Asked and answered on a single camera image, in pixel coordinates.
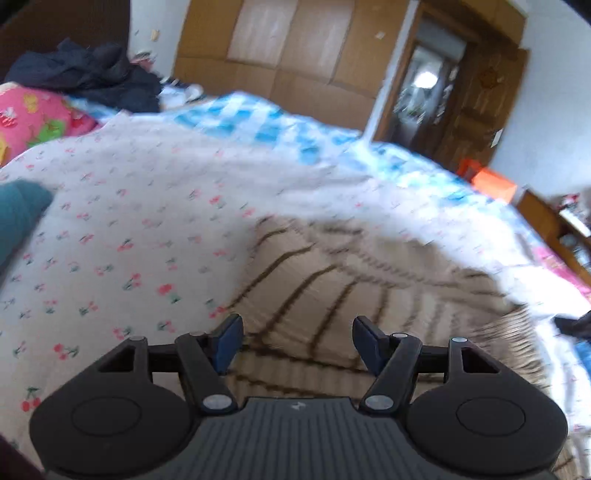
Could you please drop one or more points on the brown wooden door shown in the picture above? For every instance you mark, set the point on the brown wooden door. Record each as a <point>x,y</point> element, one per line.
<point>485,101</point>

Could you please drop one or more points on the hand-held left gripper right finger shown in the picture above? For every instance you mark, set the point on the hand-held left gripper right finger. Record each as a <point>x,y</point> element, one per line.
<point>369,344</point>

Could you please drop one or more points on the wooden wardrobe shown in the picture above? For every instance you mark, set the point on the wooden wardrobe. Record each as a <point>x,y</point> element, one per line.
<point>300,55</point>

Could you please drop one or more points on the orange box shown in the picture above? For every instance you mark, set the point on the orange box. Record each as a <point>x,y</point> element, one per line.
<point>494,182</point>

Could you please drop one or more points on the wooden bedside shelf cabinet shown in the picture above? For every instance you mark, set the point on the wooden bedside shelf cabinet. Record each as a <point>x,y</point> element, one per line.
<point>545,221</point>

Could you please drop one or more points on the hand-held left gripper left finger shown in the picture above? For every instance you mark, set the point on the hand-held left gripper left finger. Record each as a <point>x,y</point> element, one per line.
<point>228,344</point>

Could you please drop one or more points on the pink floral bed sheet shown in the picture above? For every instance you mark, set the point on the pink floral bed sheet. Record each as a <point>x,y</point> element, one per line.
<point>37,115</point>

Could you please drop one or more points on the beige brown striped knit sweater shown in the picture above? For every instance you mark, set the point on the beige brown striped knit sweater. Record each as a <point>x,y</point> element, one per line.
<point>323,277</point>

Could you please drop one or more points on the black white small garment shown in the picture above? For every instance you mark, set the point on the black white small garment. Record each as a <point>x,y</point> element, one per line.
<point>184,90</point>

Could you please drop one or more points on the blue white checked blanket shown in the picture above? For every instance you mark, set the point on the blue white checked blanket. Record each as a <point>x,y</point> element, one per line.
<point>240,115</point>

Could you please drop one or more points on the dark navy clothes pile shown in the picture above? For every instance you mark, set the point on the dark navy clothes pile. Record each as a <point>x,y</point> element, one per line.
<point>83,74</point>

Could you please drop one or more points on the white cherry print bed sheet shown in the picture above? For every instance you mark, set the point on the white cherry print bed sheet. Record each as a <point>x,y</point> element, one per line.
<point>138,207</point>

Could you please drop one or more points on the teal cloth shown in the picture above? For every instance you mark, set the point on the teal cloth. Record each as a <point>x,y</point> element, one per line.
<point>18,217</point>

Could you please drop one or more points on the dark brown furniture panel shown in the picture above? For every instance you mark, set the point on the dark brown furniture panel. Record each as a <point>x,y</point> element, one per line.
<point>55,23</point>

